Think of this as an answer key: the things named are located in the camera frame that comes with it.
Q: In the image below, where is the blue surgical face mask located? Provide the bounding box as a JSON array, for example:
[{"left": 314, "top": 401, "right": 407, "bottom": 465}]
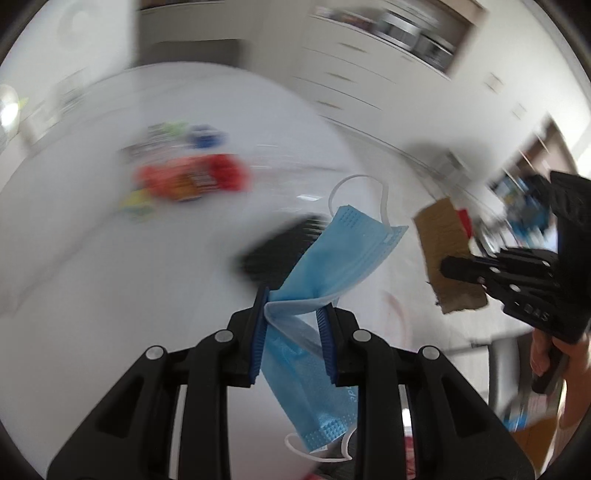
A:
[{"left": 262, "top": 183, "right": 407, "bottom": 464}]

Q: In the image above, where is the orange red snack wrapper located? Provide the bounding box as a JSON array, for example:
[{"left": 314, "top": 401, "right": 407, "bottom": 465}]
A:
[{"left": 135, "top": 154, "right": 250, "bottom": 202}]

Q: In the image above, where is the red paper bag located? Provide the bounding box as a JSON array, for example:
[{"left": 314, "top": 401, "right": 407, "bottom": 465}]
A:
[{"left": 456, "top": 209, "right": 474, "bottom": 239}]

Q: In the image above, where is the person right hand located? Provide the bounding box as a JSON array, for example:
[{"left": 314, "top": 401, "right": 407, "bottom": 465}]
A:
[{"left": 529, "top": 329, "right": 591, "bottom": 411}]

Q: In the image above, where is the black mesh basket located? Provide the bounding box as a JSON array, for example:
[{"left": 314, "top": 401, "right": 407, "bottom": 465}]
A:
[{"left": 236, "top": 215, "right": 329, "bottom": 290}]

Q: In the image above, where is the yellow blue crumpled wrapper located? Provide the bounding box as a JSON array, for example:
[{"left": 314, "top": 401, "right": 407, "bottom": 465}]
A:
[{"left": 119, "top": 188, "right": 154, "bottom": 220}]

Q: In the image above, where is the silver microwave oven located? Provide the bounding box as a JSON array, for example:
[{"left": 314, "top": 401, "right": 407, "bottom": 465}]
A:
[{"left": 372, "top": 10, "right": 456, "bottom": 72}]

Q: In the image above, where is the white kitchen cabinet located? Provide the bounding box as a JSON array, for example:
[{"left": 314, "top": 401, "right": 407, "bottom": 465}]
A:
[{"left": 288, "top": 15, "right": 449, "bottom": 146}]

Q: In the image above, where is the green crumpled paper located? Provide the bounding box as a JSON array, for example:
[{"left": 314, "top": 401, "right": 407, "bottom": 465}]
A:
[{"left": 159, "top": 121, "right": 189, "bottom": 138}]

